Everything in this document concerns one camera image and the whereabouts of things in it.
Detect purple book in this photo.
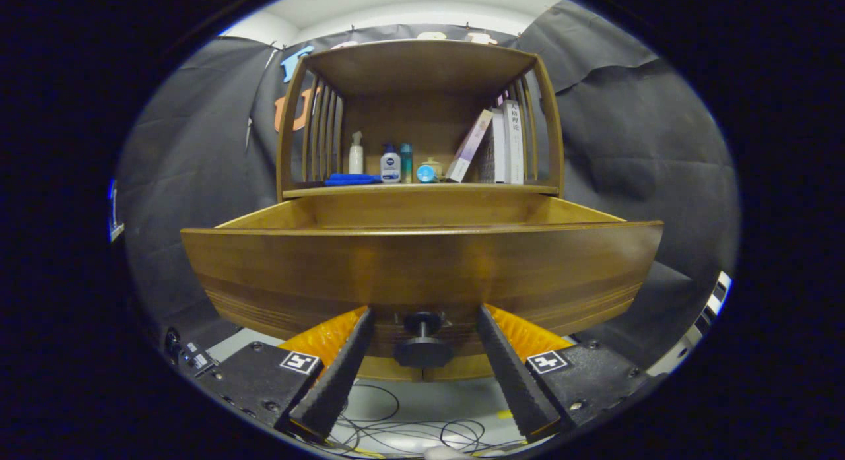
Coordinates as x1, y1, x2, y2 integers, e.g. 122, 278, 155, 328
445, 109, 494, 183

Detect blue cloth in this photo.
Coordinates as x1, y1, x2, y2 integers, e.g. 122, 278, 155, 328
323, 173, 382, 187

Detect wooden drawer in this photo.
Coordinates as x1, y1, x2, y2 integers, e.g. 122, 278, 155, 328
180, 196, 665, 360

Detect white bottle with blue cap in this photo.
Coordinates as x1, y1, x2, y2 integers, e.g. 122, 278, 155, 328
380, 143, 402, 184

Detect wooden cabinet door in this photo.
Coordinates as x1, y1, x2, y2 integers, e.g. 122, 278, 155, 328
356, 356, 423, 383
422, 354, 494, 383

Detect thin white book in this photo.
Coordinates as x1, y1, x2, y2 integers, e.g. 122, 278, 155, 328
490, 108, 508, 183

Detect white slotted object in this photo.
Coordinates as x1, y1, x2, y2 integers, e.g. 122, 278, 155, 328
647, 270, 733, 376

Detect wooden countertop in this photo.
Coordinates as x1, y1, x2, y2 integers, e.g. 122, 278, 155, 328
282, 181, 562, 199

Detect wooden cabinet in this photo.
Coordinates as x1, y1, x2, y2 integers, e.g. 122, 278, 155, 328
276, 39, 566, 383

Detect black floor cables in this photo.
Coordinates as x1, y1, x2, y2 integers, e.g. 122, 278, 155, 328
317, 381, 529, 459

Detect thick white book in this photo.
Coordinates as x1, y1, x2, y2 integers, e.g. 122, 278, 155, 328
502, 100, 526, 185

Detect grey patterned book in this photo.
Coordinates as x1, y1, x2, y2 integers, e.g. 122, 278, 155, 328
479, 130, 497, 183

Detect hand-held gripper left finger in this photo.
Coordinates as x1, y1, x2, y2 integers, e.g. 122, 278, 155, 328
195, 306, 377, 442

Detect black drawer knob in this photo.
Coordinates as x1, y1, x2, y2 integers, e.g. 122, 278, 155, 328
394, 312, 455, 369

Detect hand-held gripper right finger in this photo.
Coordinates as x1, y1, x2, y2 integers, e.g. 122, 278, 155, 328
475, 304, 651, 443

